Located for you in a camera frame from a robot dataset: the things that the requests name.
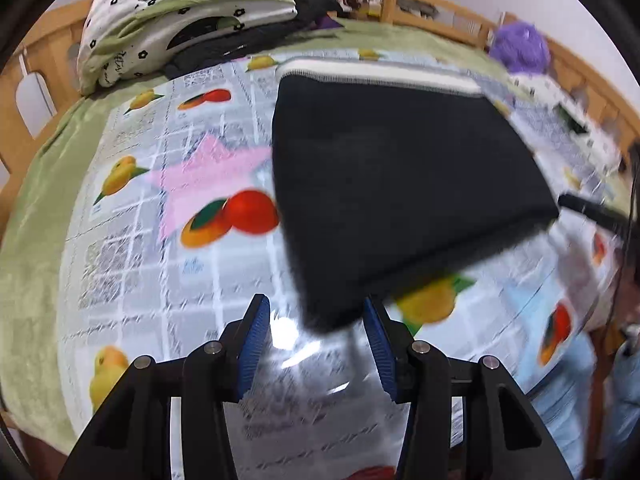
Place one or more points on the wooden bed frame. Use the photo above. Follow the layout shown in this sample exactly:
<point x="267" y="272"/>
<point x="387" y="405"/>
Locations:
<point x="65" y="25"/>

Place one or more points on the folded flower-print quilt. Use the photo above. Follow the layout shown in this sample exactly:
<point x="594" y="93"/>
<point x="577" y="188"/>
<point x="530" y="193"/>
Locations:
<point x="150" y="10"/>

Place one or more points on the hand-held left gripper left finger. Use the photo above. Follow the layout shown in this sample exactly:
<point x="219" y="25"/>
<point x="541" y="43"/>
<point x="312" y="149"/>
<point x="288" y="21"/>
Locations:
<point x="254" y="345"/>

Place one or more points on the purple plush toy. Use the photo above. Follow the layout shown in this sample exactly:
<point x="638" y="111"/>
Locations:
<point x="520" y="45"/>

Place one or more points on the black pants with white waistband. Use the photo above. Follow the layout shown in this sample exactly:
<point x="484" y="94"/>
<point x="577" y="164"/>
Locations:
<point x="400" y="175"/>

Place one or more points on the green blanket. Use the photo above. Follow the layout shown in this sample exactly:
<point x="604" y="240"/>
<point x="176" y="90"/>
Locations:
<point x="30" y="260"/>

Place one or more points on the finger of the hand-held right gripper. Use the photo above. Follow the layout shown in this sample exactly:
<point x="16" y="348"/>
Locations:
<point x="585" y="206"/>

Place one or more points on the light blue cloth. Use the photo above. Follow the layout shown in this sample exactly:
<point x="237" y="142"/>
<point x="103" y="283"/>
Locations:
<point x="565" y="385"/>

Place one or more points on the fruit-print plastic sheet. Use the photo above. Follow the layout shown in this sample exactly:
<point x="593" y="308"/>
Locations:
<point x="150" y="270"/>

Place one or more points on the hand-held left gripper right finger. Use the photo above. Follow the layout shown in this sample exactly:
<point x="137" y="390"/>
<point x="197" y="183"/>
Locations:
<point x="381" y="355"/>

